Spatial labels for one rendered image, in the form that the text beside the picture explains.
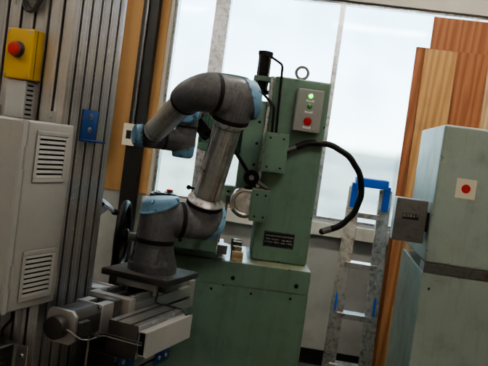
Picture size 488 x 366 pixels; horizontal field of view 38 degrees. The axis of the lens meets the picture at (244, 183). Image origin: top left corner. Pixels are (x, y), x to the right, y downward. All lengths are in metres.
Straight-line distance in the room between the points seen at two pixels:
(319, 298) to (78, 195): 2.45
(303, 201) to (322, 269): 1.51
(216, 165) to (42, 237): 0.58
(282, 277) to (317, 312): 1.62
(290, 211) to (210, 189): 0.66
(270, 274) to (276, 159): 0.43
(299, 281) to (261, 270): 0.15
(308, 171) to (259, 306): 0.55
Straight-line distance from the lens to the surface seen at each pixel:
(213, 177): 2.13
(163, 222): 2.14
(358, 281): 4.23
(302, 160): 2.73
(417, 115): 4.06
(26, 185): 1.77
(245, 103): 2.04
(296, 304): 2.69
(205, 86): 2.00
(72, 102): 1.95
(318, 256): 4.21
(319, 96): 2.68
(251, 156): 2.76
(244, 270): 2.65
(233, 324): 2.70
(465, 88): 4.16
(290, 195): 2.74
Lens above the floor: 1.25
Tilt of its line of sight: 3 degrees down
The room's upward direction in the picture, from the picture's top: 8 degrees clockwise
